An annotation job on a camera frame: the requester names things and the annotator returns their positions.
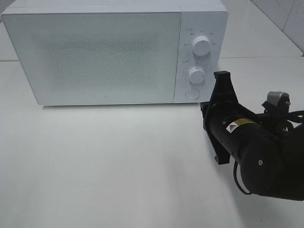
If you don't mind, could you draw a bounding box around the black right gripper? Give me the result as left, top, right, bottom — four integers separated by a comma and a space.
204, 71, 259, 165

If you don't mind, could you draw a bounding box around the round white door button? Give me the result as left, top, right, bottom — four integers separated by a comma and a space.
185, 89, 200, 100

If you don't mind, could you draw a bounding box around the white timer knob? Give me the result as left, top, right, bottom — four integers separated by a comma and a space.
188, 66, 206, 84

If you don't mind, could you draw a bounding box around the white microwave door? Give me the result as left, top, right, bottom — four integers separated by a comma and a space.
3, 12, 181, 105

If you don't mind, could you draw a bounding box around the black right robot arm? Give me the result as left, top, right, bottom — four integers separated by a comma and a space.
200, 71, 304, 201

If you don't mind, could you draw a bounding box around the upper white power knob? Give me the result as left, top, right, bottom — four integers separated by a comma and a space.
191, 34, 211, 57

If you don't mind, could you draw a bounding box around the white microwave oven body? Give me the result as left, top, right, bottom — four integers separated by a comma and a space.
1, 0, 228, 105

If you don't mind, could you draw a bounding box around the black camera cable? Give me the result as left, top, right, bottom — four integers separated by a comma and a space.
232, 110, 304, 195

